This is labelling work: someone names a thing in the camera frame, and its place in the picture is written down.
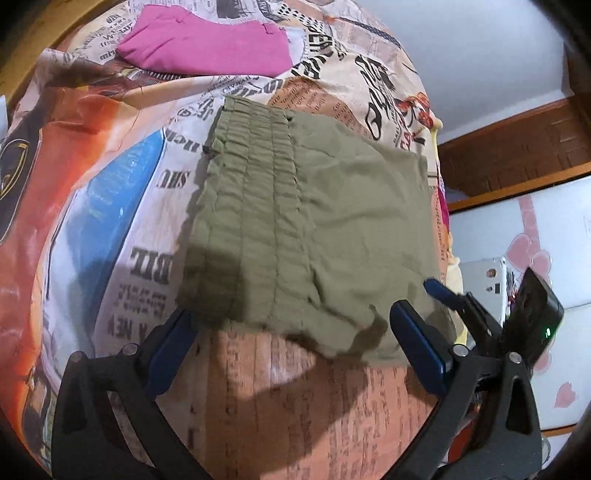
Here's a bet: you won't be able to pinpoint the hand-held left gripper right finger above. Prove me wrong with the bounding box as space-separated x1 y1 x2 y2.
389 300 543 480

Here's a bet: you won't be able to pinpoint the pink folded garment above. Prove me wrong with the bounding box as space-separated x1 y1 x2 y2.
116 4 293 77

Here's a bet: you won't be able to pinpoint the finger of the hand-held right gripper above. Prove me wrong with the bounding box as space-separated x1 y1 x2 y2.
424 278 505 357

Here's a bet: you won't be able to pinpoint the olive green pants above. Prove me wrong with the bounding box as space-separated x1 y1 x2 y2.
178 95 459 366

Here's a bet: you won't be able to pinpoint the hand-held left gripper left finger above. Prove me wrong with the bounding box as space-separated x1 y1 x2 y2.
52 308 214 480

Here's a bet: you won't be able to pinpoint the newspaper print bedsheet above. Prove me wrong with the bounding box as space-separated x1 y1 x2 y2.
0 0 465 480

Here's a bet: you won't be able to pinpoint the heart-print sliding wardrobe door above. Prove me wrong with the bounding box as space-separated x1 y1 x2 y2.
447 175 591 432

